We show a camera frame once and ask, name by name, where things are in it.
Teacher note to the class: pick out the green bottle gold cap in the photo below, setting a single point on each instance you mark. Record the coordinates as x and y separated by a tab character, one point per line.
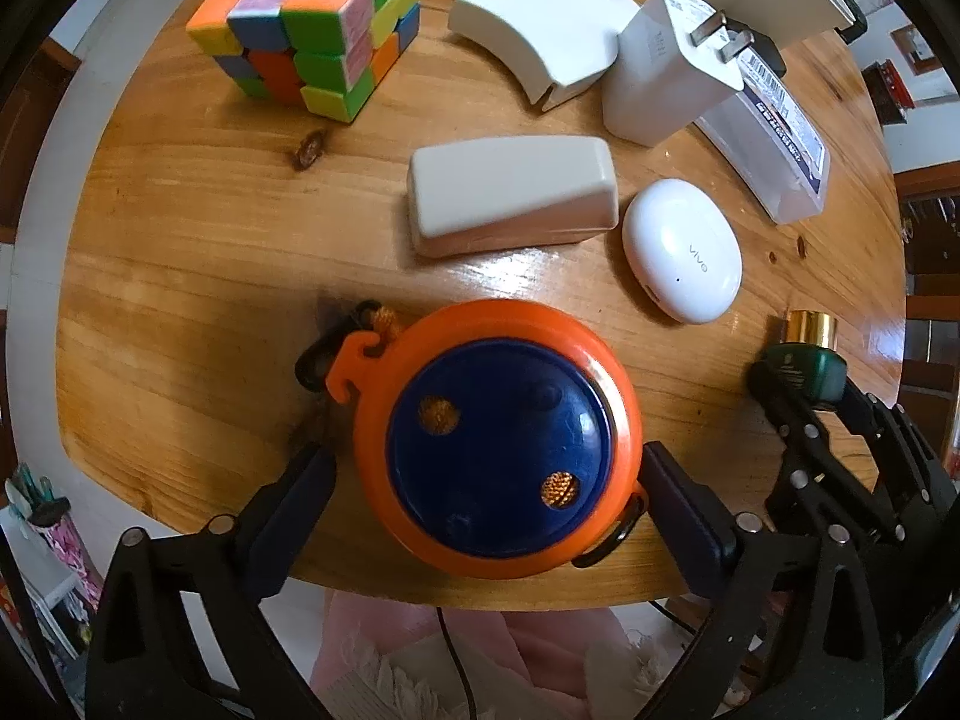
806	357

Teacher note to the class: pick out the colourful rubik's cube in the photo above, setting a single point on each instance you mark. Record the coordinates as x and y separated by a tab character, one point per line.
323	56

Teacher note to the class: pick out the white oval earbuds case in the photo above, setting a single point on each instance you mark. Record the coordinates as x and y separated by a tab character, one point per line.
682	251

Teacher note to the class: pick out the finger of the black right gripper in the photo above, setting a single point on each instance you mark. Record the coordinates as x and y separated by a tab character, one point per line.
911	484
814	491

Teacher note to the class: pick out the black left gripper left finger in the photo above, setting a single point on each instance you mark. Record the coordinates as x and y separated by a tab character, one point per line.
180	632

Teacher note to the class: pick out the pink fringed cloth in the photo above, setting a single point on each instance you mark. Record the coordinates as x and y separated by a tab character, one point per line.
386	659

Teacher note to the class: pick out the white rectangular plastic case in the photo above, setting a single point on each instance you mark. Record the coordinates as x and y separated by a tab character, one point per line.
503	193

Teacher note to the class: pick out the white curved plastic case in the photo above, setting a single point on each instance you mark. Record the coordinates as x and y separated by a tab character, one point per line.
556	49

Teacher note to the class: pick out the white wall charger plug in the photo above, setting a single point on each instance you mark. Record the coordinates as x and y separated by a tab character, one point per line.
677	60

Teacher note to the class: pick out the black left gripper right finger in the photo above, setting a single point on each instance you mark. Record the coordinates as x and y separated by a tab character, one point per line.
694	532

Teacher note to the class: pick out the orange blue round tape measure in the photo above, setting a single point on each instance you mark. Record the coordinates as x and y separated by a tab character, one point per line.
494	439

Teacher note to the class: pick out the clear plastic labelled box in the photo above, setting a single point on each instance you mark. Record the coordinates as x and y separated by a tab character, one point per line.
770	143

